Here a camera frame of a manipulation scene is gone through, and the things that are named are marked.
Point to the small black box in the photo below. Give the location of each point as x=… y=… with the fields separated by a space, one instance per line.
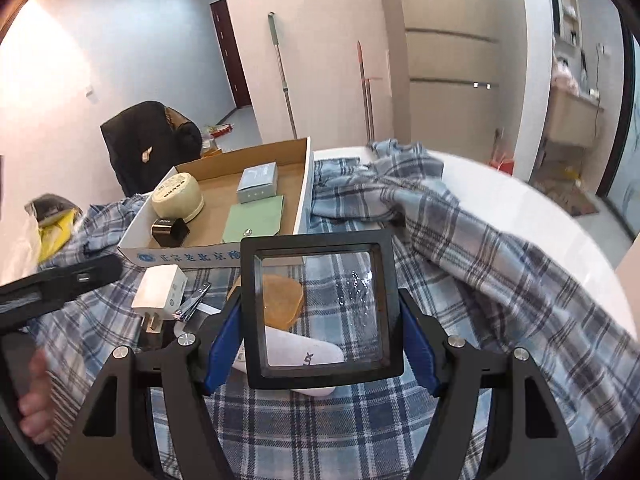
x=170 y=232

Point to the white charger plug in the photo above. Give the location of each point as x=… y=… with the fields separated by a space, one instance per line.
x=157 y=290

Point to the person's left hand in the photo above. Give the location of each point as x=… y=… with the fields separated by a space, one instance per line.
x=35 y=410

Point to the tan oval block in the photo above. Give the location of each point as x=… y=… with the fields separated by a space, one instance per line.
x=282 y=300

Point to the white light switch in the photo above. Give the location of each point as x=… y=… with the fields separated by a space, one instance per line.
x=90 y=93

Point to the wall niche shelf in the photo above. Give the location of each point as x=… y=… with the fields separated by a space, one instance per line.
x=569 y=15

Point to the small light blue box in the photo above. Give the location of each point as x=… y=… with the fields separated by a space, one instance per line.
x=257 y=180

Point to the blue plaid cloth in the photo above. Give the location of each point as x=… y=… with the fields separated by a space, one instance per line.
x=350 y=435

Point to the grey bag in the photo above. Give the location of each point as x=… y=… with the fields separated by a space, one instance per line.
x=50 y=206

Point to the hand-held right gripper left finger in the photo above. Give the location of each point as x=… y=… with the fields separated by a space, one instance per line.
x=222 y=345

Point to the black square magnifier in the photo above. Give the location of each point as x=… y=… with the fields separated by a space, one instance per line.
x=310 y=241

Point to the brown patterned cloth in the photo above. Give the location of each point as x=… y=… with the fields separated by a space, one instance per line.
x=181 y=119

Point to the round cream tin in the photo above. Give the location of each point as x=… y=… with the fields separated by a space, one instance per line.
x=177 y=197

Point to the beige vanity cabinet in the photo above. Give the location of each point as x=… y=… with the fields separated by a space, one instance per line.
x=570 y=120

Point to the red floor item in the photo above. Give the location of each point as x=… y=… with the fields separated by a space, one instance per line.
x=502 y=166

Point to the cardboard box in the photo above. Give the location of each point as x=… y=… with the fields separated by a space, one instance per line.
x=215 y=205

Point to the white remote control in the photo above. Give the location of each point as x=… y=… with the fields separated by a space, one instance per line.
x=300 y=347

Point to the white wall socket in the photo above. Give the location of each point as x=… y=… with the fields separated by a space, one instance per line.
x=604 y=50

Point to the black jacket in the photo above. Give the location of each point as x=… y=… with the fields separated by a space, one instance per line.
x=135 y=145

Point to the orange box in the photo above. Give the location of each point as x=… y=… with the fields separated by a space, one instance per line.
x=211 y=148

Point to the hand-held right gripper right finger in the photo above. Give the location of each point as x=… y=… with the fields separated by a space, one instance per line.
x=420 y=350

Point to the clear plastic bag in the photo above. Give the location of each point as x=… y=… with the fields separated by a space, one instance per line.
x=22 y=250

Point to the green pouch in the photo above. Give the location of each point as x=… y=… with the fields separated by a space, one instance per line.
x=255 y=217

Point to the beige refrigerator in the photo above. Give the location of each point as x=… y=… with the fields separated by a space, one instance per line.
x=450 y=60

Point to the silver nail clipper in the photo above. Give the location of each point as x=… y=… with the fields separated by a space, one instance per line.
x=192 y=305

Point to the dark brown door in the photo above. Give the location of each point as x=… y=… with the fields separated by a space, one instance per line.
x=230 y=55

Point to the pink cloth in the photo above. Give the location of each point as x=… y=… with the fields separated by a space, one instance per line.
x=566 y=76

